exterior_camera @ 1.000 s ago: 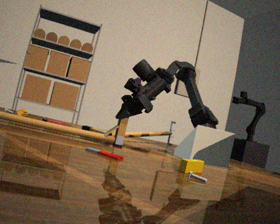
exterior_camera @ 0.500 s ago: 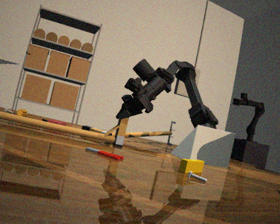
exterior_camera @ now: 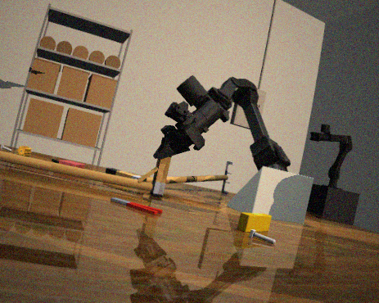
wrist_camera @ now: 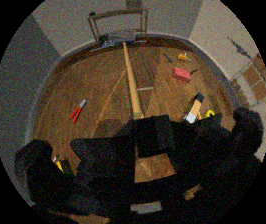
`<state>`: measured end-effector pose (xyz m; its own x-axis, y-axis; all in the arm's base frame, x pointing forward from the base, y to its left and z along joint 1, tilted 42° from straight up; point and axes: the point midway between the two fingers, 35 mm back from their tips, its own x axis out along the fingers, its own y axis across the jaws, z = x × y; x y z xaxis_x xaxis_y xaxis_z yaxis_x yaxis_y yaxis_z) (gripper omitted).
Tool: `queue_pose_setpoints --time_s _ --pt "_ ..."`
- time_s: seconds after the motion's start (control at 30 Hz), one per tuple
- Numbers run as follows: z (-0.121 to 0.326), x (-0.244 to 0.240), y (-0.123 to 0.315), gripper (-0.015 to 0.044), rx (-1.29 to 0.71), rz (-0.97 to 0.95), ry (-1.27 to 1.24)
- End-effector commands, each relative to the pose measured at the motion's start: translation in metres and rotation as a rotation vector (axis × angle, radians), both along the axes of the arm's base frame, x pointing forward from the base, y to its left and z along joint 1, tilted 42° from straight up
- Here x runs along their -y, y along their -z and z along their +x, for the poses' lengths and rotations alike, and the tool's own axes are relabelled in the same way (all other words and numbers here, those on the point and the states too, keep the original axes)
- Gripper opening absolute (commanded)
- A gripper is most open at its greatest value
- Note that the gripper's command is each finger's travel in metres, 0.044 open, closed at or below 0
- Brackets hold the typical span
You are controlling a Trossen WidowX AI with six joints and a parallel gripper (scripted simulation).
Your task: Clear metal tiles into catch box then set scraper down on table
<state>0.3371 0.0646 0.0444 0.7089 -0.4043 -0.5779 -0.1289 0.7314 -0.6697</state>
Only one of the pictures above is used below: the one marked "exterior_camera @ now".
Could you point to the red rectangular block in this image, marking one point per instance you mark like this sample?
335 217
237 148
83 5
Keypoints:
72 163

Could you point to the yellow rectangular block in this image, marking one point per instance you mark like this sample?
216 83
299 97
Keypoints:
258 222

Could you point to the long scraper with wooden handle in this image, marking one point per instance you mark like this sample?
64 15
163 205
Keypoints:
156 188

